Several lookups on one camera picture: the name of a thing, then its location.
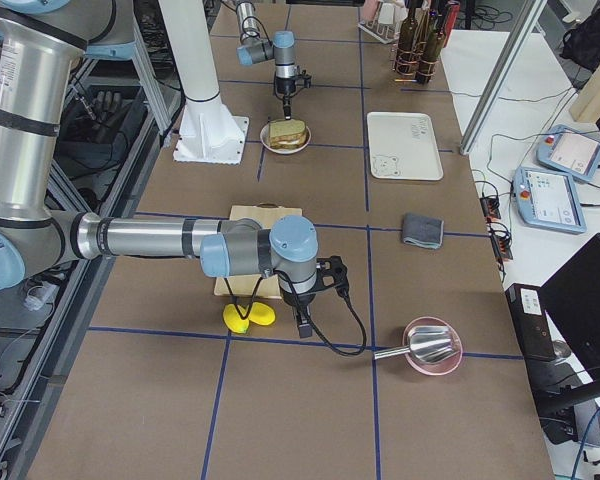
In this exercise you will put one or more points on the dark wine bottle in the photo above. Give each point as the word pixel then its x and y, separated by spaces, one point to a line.
pixel 406 39
pixel 428 59

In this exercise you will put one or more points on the blue teach pendant far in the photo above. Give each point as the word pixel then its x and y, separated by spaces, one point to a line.
pixel 570 151

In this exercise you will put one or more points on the pink cup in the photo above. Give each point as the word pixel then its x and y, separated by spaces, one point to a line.
pixel 369 9

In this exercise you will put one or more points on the cream bear tray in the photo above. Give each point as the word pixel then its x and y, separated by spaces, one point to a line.
pixel 402 146

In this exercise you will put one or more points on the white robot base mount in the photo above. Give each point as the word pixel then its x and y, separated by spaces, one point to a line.
pixel 209 133

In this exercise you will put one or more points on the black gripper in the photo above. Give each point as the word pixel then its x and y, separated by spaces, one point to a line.
pixel 298 300
pixel 284 88

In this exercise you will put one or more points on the yellow lemon upper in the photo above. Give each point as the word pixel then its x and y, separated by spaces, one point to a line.
pixel 261 314

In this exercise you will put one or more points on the aluminium frame post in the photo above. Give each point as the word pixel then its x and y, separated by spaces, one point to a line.
pixel 515 42

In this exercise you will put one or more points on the pink bowl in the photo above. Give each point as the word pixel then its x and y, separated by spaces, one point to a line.
pixel 438 369

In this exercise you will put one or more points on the yellow lemon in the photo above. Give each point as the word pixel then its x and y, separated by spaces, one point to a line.
pixel 236 318
pixel 261 314

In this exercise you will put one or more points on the black monitor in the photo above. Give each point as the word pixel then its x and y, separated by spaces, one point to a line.
pixel 571 297

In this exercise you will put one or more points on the white wire cup rack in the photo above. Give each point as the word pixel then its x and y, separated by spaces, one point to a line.
pixel 385 26

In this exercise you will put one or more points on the blue teach pendant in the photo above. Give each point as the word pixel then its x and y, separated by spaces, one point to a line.
pixel 548 200
pixel 570 151

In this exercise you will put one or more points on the white round plate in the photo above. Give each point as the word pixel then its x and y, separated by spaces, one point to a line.
pixel 265 140

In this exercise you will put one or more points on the metal scoop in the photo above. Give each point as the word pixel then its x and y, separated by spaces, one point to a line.
pixel 426 345

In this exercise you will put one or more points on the black computer box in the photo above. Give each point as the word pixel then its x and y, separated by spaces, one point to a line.
pixel 530 322

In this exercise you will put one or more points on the dark wine bottle lower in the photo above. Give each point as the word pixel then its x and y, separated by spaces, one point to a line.
pixel 428 59

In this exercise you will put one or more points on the copper wire bottle rack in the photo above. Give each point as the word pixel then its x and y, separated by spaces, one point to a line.
pixel 413 63

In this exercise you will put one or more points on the grey folded cloth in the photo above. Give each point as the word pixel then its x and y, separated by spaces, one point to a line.
pixel 422 231

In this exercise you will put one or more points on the wooden cutting board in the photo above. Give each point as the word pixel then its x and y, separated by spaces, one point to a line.
pixel 243 245

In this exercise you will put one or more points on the bread slice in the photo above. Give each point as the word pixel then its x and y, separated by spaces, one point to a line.
pixel 290 145
pixel 286 130

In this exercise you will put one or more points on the blue teach pendant near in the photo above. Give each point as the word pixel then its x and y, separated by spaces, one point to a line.
pixel 548 200

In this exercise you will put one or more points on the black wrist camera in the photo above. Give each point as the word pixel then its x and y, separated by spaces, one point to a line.
pixel 303 80
pixel 332 273

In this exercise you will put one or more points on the yellow lemon lower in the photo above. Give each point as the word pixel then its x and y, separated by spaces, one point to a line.
pixel 236 318

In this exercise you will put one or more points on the dark wine bottle upper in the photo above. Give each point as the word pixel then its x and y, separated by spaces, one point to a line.
pixel 406 39

